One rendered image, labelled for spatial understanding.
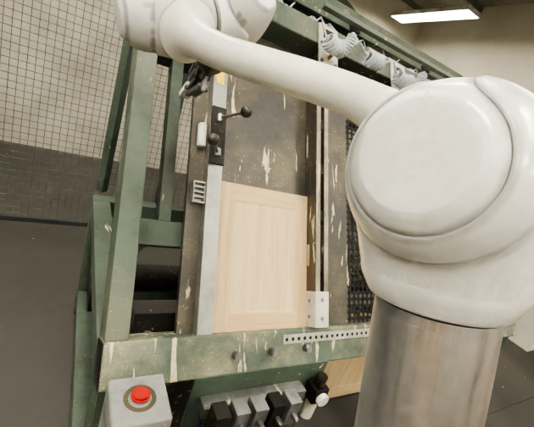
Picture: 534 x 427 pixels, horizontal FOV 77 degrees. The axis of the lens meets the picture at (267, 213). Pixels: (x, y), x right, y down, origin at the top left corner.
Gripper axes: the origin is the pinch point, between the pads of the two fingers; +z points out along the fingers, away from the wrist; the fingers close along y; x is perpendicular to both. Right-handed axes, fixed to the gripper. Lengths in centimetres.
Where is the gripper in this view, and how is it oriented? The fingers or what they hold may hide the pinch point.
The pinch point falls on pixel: (187, 91)
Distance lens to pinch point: 104.1
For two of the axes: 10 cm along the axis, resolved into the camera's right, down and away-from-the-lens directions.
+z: -5.2, 1.4, 8.4
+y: -0.3, 9.8, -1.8
